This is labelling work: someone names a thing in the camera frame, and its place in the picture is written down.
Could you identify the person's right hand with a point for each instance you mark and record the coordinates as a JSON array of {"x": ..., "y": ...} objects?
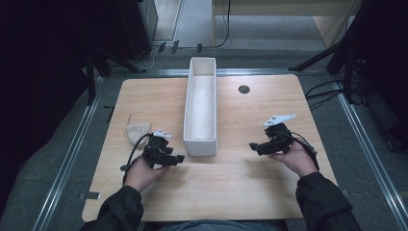
[{"x": 296, "y": 159}]

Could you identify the grey tape strip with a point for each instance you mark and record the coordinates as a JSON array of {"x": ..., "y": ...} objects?
[{"x": 89, "y": 195}]

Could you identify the light wooden furniture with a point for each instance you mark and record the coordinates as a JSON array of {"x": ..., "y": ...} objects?
[{"x": 330, "y": 22}]

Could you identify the metal floor rail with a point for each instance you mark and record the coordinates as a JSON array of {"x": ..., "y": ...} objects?
[
  {"x": 69, "y": 160},
  {"x": 372, "y": 150},
  {"x": 256, "y": 71}
]

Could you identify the black round table grommet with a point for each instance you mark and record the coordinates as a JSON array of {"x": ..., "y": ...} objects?
[{"x": 244, "y": 89}]

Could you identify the black tripod stand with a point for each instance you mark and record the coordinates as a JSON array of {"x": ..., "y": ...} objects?
[
  {"x": 346, "y": 48},
  {"x": 96, "y": 64}
]

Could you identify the dark cabinet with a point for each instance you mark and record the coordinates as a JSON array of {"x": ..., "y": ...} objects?
[{"x": 134, "y": 25}]

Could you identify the person's grey lap clothing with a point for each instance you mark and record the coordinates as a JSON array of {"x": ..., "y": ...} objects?
[{"x": 218, "y": 225}]

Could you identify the long white rectangular box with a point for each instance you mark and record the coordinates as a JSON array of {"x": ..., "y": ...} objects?
[{"x": 201, "y": 106}]

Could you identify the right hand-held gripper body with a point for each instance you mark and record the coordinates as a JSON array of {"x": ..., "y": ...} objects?
[{"x": 279, "y": 136}]

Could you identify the beige cloth pouch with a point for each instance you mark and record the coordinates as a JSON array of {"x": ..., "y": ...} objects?
[{"x": 137, "y": 132}]

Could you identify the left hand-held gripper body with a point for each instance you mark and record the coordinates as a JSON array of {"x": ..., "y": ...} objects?
[{"x": 157, "y": 146}]

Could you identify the person's left hand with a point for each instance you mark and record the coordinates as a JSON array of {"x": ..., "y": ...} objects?
[{"x": 142, "y": 174}]

